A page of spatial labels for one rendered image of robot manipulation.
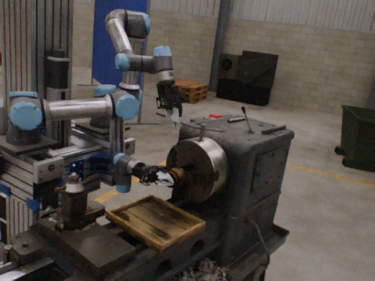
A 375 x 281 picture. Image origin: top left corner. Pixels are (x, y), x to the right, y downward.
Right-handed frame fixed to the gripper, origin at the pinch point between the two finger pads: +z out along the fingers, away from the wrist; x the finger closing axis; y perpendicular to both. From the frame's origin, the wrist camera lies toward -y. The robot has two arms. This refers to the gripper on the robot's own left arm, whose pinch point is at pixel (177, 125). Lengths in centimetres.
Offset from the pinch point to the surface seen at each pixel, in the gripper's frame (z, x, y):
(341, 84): -32, -207, -982
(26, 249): 35, -24, 65
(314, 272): 138, -10, -148
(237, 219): 52, 6, -28
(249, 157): 20.8, 17.7, -29.1
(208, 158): 17.6, 7.1, -10.3
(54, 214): 27, -28, 50
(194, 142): 9.3, -0.1, -10.3
